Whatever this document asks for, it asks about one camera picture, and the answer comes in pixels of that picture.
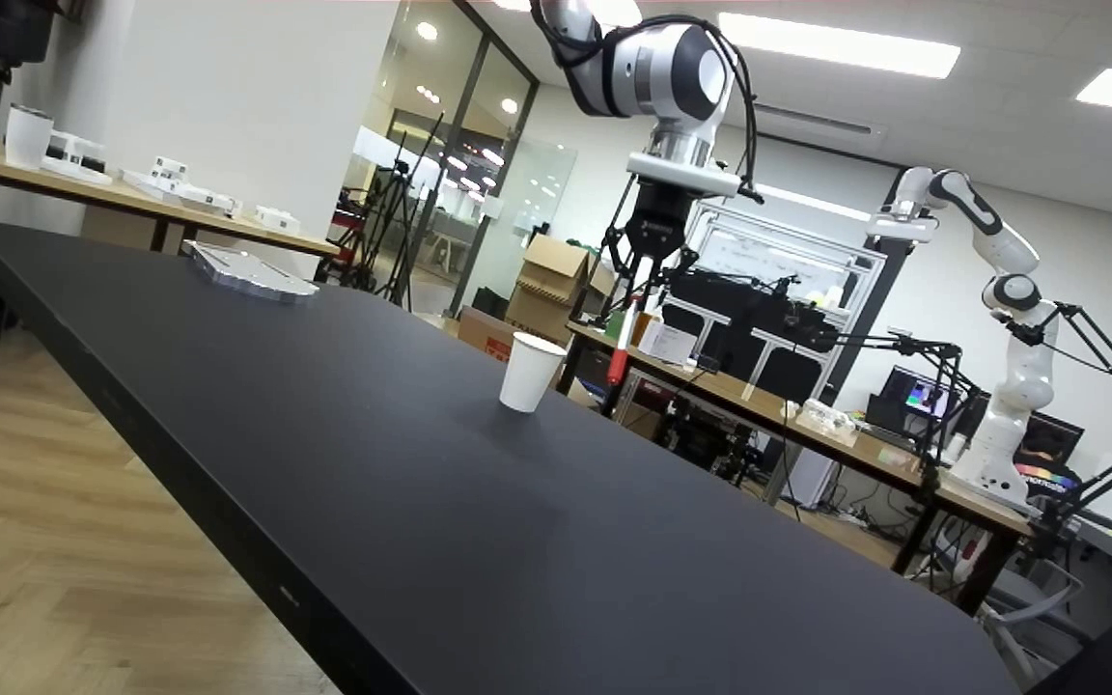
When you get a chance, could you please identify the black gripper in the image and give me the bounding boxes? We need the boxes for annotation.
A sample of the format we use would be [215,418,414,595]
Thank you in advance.
[597,178,704,332]

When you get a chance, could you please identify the white paper cup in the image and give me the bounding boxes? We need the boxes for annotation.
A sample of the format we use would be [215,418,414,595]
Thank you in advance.
[494,327,571,418]

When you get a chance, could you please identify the white cup on desk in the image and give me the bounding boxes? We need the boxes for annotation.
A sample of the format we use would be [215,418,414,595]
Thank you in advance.
[0,103,63,175]

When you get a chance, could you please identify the tan cardboard box pile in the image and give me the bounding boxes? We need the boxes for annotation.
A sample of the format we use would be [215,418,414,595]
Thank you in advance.
[502,230,601,349]

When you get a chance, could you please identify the whiteboard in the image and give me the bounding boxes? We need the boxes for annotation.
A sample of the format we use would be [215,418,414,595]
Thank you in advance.
[678,189,899,340]

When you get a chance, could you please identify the long wooden desk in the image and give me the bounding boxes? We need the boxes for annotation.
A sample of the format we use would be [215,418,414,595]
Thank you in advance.
[565,322,1044,618]

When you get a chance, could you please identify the small black monitor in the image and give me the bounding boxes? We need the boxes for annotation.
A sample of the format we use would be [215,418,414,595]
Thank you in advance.
[1015,411,1090,480]

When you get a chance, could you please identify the wooden side desk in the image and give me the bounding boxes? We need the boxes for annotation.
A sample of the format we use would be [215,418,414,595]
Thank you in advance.
[0,131,342,281]

